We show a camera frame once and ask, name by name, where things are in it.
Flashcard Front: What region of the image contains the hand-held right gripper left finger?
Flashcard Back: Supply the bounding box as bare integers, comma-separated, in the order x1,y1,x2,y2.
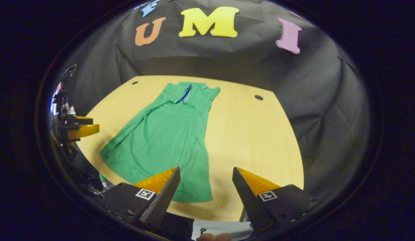
100,166,181,240

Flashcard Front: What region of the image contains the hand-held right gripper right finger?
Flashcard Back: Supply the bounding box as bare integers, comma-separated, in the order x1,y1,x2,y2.
232,167,315,233

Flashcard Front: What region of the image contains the green T-shirt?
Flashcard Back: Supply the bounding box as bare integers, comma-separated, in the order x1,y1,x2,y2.
99,81,221,204

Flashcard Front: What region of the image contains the black backdrop cloth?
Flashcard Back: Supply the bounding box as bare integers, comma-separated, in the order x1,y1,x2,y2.
57,0,372,198

